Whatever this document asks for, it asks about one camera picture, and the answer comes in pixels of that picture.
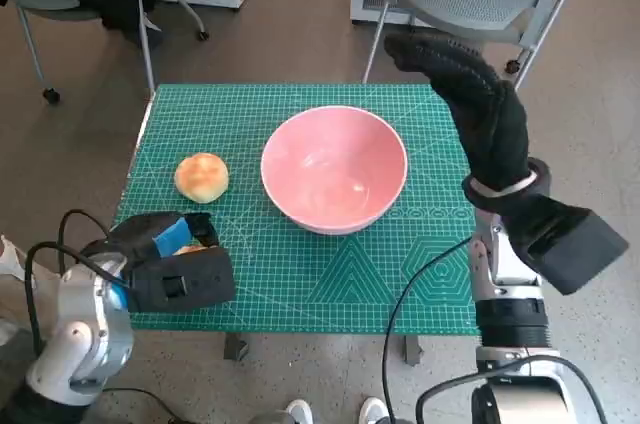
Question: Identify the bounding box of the black looping right arm cable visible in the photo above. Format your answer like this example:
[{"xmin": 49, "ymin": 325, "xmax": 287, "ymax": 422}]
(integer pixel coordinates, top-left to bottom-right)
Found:
[{"xmin": 414, "ymin": 356, "xmax": 609, "ymax": 424}]

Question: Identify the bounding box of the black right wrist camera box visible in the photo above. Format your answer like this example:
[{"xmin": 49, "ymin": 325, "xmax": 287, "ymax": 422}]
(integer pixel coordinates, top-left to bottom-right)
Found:
[{"xmin": 514, "ymin": 196, "xmax": 630, "ymax": 296}]

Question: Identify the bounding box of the green cutting mat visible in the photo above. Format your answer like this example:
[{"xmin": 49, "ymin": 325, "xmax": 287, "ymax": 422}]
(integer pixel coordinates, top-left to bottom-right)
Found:
[{"xmin": 112, "ymin": 83, "xmax": 479, "ymax": 335}]

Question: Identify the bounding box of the black floor cable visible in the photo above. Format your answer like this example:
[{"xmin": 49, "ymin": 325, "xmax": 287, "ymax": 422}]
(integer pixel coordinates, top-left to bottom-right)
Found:
[{"xmin": 99, "ymin": 386, "xmax": 201, "ymax": 424}]

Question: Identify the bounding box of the grey table leg bracket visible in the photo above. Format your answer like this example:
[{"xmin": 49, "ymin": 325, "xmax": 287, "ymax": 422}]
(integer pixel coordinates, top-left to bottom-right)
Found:
[
  {"xmin": 402, "ymin": 333, "xmax": 426, "ymax": 363},
  {"xmin": 223, "ymin": 332, "xmax": 251, "ymax": 359}
]

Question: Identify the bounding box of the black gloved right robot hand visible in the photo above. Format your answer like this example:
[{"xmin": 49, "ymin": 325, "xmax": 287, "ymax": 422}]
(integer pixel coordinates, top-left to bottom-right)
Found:
[{"xmin": 382, "ymin": 32, "xmax": 531, "ymax": 195}]

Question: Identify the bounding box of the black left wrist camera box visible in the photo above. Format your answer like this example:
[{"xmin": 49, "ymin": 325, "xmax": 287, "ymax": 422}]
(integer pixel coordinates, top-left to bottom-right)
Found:
[{"xmin": 122, "ymin": 246, "xmax": 236, "ymax": 313}]

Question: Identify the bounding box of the person in beige trousers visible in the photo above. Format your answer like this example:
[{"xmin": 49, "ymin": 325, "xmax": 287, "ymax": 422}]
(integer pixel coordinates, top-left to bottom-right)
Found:
[{"xmin": 0, "ymin": 234, "xmax": 29, "ymax": 278}]

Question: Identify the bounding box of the person with white shoes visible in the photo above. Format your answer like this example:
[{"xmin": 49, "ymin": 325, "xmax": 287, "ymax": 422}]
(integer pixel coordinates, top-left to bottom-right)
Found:
[{"xmin": 247, "ymin": 396, "xmax": 401, "ymax": 424}]

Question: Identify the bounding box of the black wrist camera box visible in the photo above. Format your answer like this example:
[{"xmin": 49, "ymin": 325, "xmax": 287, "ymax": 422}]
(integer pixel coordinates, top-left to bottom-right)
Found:
[
  {"xmin": 122, "ymin": 246, "xmax": 236, "ymax": 313},
  {"xmin": 514, "ymin": 196, "xmax": 630, "ymax": 296}
]

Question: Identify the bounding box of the round bread bun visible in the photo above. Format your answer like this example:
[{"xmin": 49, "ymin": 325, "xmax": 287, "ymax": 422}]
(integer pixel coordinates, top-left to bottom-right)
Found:
[{"xmin": 173, "ymin": 152, "xmax": 230, "ymax": 204}]

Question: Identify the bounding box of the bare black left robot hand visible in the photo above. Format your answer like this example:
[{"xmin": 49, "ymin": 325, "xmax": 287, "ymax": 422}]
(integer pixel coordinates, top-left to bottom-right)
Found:
[{"xmin": 107, "ymin": 211, "xmax": 221, "ymax": 266}]

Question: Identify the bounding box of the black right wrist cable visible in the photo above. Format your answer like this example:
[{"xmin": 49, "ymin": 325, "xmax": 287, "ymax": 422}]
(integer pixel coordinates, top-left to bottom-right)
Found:
[{"xmin": 382, "ymin": 236, "xmax": 474, "ymax": 424}]

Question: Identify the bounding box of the pink bowl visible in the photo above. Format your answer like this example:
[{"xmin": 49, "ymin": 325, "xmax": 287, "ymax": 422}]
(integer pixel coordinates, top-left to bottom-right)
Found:
[{"xmin": 260, "ymin": 104, "xmax": 409, "ymax": 236}]

